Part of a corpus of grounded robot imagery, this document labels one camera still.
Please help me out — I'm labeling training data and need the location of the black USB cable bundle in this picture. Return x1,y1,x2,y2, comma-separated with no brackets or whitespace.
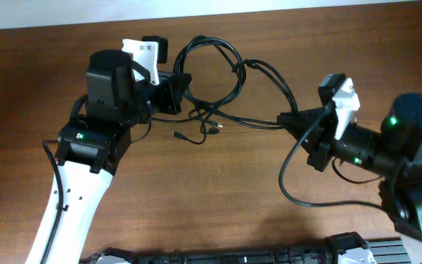
148,34,300,146

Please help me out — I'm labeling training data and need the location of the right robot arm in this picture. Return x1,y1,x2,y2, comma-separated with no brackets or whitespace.
278,93,422,263

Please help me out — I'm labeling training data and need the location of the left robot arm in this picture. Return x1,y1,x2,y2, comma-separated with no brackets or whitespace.
26,50,192,263

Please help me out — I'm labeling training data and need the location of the right camera cable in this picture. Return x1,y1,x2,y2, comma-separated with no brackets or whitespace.
278,102,422,254

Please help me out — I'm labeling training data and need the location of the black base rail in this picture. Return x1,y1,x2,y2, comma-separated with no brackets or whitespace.
79,232,411,264

